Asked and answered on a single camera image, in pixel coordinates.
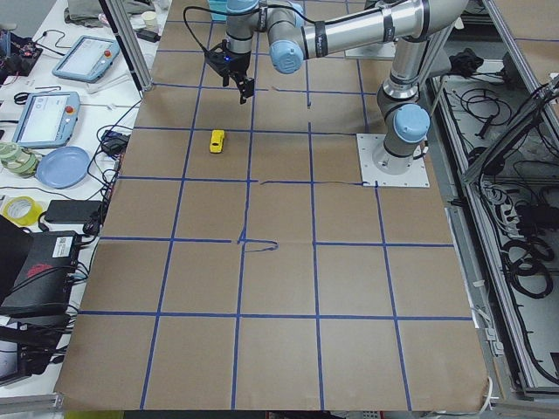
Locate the upper blue teach pendant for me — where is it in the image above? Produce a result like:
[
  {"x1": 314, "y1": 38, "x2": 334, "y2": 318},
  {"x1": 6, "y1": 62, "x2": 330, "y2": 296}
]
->
[{"x1": 52, "y1": 36, "x2": 121, "y2": 83}]

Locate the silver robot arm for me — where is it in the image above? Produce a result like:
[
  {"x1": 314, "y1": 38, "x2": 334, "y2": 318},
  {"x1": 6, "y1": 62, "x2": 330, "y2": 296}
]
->
[{"x1": 204, "y1": 1, "x2": 466, "y2": 175}]

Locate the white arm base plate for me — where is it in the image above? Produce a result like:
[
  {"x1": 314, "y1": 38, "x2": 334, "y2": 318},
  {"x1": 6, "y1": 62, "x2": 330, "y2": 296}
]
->
[{"x1": 356, "y1": 134, "x2": 430, "y2": 188}]

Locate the yellow tape roll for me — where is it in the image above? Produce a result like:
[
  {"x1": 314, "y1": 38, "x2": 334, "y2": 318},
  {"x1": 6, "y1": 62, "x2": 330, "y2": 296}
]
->
[{"x1": 2, "y1": 196, "x2": 43, "y2": 227}]

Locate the black computer box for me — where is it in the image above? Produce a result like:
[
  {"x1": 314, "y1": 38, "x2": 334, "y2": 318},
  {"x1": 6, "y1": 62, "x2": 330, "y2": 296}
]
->
[{"x1": 1, "y1": 228, "x2": 79, "y2": 318}]

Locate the light blue plate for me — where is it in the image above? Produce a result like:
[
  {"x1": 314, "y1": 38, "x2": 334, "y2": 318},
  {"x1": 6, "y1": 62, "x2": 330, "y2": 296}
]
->
[{"x1": 36, "y1": 147, "x2": 90, "y2": 189}]

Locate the green tape rolls stack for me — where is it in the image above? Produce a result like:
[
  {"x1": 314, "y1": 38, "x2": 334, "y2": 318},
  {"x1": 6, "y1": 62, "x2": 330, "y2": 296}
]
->
[{"x1": 1, "y1": 142, "x2": 40, "y2": 178}]

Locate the aluminium frame post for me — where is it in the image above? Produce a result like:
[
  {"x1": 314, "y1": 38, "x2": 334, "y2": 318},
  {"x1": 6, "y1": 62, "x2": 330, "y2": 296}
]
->
[{"x1": 99, "y1": 0, "x2": 153, "y2": 93}]

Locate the black power adapter brick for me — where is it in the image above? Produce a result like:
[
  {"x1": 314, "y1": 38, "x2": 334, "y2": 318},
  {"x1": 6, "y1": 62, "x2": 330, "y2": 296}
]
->
[{"x1": 44, "y1": 200, "x2": 101, "y2": 224}]

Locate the yellow beetle toy car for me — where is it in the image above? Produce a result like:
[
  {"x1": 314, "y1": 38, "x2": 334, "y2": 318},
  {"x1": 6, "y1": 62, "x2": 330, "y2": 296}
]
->
[{"x1": 209, "y1": 129, "x2": 226, "y2": 154}]

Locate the lower blue teach pendant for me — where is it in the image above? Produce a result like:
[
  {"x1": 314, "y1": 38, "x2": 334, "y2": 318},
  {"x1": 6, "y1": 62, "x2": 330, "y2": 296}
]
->
[{"x1": 12, "y1": 92, "x2": 81, "y2": 149}]

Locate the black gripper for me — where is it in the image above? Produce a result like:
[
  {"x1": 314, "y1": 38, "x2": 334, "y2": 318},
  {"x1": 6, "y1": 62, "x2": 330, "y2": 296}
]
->
[{"x1": 204, "y1": 39, "x2": 255, "y2": 104}]

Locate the white paper cup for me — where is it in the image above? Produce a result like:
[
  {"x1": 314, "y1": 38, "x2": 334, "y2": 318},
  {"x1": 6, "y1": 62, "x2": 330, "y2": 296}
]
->
[{"x1": 141, "y1": 10, "x2": 159, "y2": 31}]

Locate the blue teach pendant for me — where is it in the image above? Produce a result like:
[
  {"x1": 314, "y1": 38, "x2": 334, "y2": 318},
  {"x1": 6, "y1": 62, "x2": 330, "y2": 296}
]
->
[
  {"x1": 12, "y1": 92, "x2": 81, "y2": 149},
  {"x1": 52, "y1": 36, "x2": 121, "y2": 83}
]

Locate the light blue plastic bin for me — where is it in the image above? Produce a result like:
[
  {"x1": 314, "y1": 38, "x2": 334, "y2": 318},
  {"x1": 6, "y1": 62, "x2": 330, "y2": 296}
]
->
[{"x1": 207, "y1": 0, "x2": 227, "y2": 22}]

